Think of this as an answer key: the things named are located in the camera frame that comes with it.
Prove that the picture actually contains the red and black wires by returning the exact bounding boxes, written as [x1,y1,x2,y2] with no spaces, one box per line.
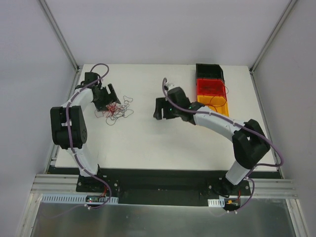
[94,95,135,126]

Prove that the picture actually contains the brown wire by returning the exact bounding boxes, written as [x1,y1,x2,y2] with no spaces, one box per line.
[206,95,228,113]

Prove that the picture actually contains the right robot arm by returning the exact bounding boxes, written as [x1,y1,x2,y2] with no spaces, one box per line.
[153,83,271,195]

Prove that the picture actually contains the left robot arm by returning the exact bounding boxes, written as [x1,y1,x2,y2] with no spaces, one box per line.
[50,72,121,192]

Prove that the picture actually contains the red storage bin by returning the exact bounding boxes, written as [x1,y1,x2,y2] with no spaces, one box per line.
[196,79,226,97]

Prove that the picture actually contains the yellow storage bin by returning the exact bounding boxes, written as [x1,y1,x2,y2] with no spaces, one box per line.
[197,95,229,116]

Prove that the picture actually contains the black storage bin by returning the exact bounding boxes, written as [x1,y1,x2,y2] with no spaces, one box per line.
[196,64,225,82]

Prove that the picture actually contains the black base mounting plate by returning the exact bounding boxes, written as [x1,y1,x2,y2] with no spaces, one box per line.
[75,166,255,206]

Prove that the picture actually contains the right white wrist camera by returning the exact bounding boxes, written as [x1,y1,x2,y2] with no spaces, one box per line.
[164,82,175,91]

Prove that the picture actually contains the aluminium front rail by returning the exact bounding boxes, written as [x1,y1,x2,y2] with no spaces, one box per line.
[31,174,298,199]

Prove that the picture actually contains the left aluminium frame post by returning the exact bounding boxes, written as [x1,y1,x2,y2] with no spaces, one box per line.
[37,0,80,72]

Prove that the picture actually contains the aluminium frame post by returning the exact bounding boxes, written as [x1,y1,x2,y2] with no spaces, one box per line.
[249,0,299,75]
[37,0,80,72]

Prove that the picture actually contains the right white cable duct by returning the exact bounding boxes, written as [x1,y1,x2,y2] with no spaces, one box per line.
[207,198,225,208]

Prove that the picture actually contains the white cable duct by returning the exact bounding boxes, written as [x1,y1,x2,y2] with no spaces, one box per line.
[41,194,119,205]
[207,198,225,208]

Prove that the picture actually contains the left white cable duct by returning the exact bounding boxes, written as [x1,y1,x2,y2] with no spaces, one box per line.
[41,194,119,205]

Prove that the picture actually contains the right aluminium frame post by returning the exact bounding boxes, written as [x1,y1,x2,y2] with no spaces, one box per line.
[249,0,299,75]

